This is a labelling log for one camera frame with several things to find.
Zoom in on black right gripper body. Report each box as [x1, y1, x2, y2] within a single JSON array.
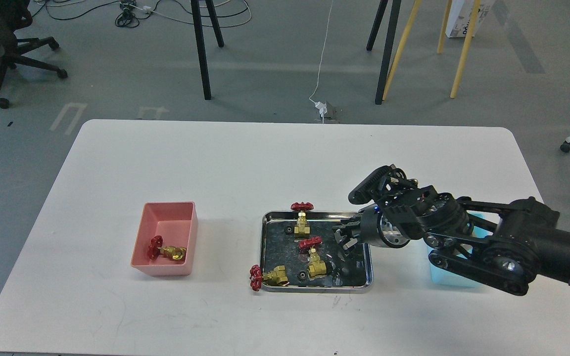
[[359, 185, 474, 248]]

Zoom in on brass valve red wheel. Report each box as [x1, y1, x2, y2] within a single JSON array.
[[146, 236, 187, 261]]

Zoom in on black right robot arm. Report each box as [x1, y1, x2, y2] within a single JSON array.
[[334, 185, 570, 296]]

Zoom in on pink plastic box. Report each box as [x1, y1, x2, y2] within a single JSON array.
[[131, 201, 198, 276]]

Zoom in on white cardboard box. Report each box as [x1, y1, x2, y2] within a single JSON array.
[[445, 0, 495, 38]]

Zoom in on metal tray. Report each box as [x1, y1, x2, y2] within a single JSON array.
[[259, 211, 373, 293]]

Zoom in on yellow wooden legs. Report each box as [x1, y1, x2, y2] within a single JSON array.
[[382, 0, 481, 101]]

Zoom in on black tripod legs right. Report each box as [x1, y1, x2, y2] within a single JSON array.
[[366, 0, 402, 104]]

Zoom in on black tripod legs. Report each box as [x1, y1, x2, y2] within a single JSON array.
[[190, 0, 226, 101], [366, 0, 402, 104]]

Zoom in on black tripod legs left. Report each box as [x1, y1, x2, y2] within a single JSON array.
[[190, 0, 226, 101]]

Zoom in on black office chair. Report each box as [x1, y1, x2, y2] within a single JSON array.
[[0, 0, 68, 109]]

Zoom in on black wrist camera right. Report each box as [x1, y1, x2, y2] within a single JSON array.
[[348, 165, 414, 205]]

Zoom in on brass valve top red handle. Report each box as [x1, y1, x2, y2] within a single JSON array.
[[291, 201, 314, 238]]

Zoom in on brass valve red handle centre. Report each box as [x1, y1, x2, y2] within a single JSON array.
[[298, 236, 332, 279]]

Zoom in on brass valve red handle bottom-left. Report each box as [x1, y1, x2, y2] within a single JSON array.
[[249, 265, 289, 291]]

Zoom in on white cable with plug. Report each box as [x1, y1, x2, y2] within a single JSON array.
[[309, 0, 335, 120]]

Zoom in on black cables on floor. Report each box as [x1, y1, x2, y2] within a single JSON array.
[[33, 0, 253, 29]]

